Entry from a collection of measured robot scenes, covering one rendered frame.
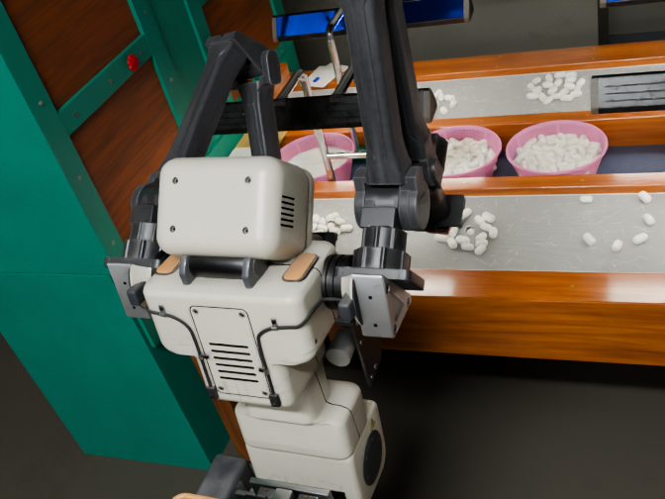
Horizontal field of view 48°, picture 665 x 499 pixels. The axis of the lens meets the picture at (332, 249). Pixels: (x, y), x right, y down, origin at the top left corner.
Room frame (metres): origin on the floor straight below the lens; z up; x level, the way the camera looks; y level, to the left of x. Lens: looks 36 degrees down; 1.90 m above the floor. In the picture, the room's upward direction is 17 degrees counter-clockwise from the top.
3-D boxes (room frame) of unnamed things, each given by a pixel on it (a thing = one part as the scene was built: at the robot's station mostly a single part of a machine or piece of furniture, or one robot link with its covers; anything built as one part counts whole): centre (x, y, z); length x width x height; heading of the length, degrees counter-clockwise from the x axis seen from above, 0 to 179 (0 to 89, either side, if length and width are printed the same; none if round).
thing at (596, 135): (1.70, -0.66, 0.72); 0.27 x 0.27 x 0.10
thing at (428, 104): (1.71, -0.05, 1.08); 0.62 x 0.08 x 0.07; 63
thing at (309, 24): (2.20, -0.30, 1.08); 0.62 x 0.08 x 0.07; 63
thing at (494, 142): (1.83, -0.41, 0.72); 0.27 x 0.27 x 0.10
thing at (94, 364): (2.32, 0.47, 0.42); 1.36 x 0.55 x 0.84; 153
